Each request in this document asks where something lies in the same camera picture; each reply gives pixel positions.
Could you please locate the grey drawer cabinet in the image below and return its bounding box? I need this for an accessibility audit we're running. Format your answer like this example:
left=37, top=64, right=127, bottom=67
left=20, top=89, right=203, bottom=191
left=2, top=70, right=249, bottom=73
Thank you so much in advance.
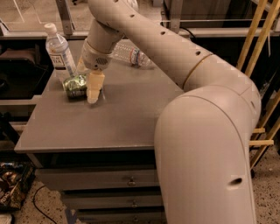
left=14, top=38, right=193, bottom=224

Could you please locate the drawer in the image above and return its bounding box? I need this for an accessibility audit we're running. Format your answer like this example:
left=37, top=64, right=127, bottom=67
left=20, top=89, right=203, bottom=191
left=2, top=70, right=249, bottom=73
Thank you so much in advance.
left=36, top=166, right=159, bottom=191
left=62, top=189, right=163, bottom=209
left=77, top=206, right=165, bottom=223

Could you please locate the wooden ladder rack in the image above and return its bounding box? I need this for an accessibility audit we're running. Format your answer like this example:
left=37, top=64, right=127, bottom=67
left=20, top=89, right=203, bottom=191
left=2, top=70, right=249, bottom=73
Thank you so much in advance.
left=235, top=0, right=280, bottom=179

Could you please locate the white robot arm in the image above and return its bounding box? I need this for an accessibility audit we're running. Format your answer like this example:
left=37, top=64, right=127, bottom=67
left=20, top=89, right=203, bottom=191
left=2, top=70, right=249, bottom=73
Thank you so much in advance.
left=82, top=0, right=261, bottom=224

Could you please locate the clear plastic bottle lying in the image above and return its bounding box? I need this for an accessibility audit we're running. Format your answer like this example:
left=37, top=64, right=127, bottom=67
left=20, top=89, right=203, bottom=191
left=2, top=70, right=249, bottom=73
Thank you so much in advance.
left=113, top=42, right=152, bottom=67

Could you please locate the black cable on ledge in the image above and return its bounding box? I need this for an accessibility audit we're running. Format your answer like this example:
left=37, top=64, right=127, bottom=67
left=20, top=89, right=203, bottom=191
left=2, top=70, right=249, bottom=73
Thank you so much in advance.
left=179, top=26, right=200, bottom=45

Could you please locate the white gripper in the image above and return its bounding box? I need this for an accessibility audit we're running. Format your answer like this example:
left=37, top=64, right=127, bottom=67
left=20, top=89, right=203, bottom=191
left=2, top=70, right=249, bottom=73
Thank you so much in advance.
left=76, top=39, right=112, bottom=104

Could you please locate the top drawer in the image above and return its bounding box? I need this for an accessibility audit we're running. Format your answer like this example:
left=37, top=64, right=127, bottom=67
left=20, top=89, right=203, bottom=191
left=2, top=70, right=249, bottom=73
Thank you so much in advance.
left=36, top=166, right=159, bottom=191

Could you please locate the middle drawer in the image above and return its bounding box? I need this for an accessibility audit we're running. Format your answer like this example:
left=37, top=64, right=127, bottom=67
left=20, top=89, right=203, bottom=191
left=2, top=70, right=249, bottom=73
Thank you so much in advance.
left=62, top=189, right=163, bottom=209

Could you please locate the blue label water bottle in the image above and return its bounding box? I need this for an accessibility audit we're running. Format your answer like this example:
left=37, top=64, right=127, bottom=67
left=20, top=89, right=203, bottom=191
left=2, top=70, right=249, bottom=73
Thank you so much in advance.
left=45, top=23, right=76, bottom=82

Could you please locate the metal window post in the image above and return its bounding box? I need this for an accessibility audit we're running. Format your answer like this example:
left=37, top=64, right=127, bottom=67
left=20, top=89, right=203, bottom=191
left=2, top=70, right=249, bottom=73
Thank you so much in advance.
left=55, top=0, right=74, bottom=36
left=170, top=0, right=183, bottom=33

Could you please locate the bottom drawer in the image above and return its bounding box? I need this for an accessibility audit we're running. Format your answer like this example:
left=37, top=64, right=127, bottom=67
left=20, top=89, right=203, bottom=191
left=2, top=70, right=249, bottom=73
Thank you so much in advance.
left=77, top=206, right=165, bottom=223

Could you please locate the metal window post right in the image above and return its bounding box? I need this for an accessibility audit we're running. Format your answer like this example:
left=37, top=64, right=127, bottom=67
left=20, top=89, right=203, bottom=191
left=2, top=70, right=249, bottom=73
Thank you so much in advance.
left=170, top=0, right=183, bottom=33

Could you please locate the metal window post left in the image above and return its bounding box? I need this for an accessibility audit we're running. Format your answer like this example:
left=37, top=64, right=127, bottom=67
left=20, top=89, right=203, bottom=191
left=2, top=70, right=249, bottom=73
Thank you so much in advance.
left=55, top=0, right=74, bottom=36

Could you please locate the green soda can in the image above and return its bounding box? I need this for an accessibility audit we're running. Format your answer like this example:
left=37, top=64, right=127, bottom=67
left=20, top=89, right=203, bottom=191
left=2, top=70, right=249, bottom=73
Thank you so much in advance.
left=62, top=74, right=87, bottom=98

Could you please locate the snack bag pile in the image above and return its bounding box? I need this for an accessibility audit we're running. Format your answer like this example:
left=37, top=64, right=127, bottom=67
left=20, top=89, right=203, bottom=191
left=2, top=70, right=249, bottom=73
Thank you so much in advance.
left=0, top=162, right=35, bottom=212

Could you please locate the black floor cable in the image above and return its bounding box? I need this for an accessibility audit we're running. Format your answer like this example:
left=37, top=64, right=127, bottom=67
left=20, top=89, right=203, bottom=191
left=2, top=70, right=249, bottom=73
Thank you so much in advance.
left=31, top=184, right=58, bottom=224

